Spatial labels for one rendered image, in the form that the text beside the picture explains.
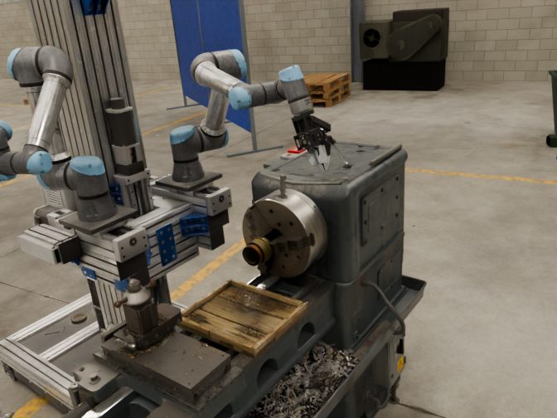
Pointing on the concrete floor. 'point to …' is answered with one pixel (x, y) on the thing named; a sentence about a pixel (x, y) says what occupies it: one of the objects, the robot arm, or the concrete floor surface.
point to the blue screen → (207, 36)
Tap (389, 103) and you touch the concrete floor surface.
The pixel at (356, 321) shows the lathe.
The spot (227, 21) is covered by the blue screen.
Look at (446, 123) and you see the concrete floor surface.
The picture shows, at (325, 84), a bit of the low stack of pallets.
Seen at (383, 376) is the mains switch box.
